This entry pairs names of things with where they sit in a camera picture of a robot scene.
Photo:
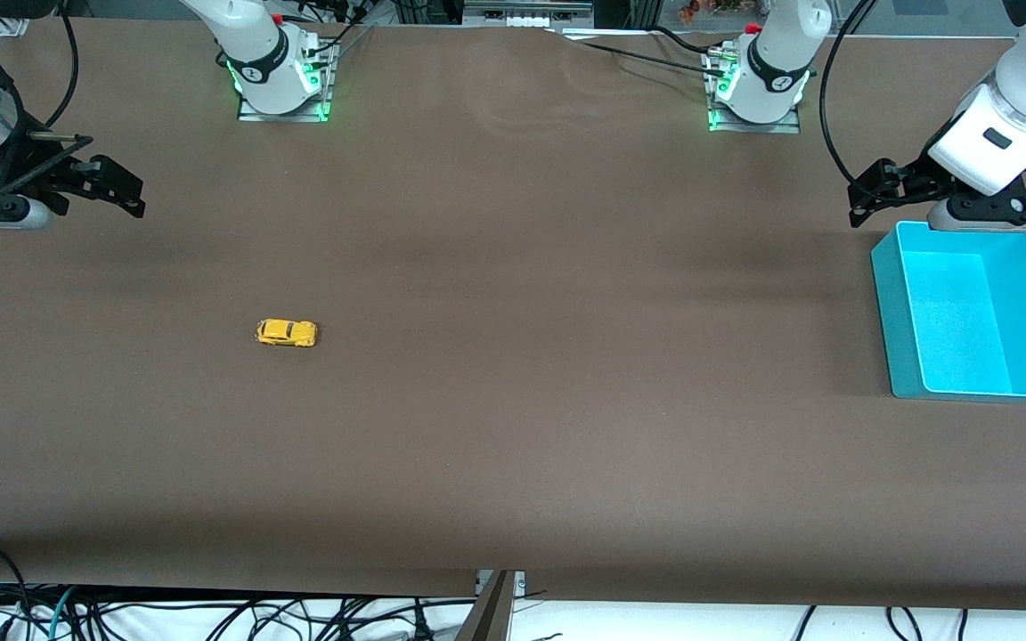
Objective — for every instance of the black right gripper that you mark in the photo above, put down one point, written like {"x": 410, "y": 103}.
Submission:
{"x": 43, "y": 170}

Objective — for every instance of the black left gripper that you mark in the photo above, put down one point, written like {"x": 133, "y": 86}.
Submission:
{"x": 913, "y": 176}

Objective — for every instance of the yellow beetle toy car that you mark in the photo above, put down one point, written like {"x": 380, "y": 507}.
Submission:
{"x": 285, "y": 332}

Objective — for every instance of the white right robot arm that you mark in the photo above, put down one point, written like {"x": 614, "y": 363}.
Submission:
{"x": 256, "y": 53}

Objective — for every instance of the cyan plastic bin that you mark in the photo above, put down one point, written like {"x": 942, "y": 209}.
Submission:
{"x": 967, "y": 338}

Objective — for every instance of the grey power strip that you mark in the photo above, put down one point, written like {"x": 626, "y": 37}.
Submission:
{"x": 526, "y": 12}

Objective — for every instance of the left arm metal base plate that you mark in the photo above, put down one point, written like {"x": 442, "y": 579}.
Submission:
{"x": 789, "y": 126}

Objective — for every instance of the aluminium frame corner profile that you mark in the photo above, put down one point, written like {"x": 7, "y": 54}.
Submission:
{"x": 14, "y": 25}

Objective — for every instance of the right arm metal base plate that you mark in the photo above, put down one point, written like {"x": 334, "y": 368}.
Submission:
{"x": 321, "y": 93}

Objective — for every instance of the metal table leg bracket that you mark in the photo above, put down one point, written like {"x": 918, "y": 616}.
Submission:
{"x": 495, "y": 614}

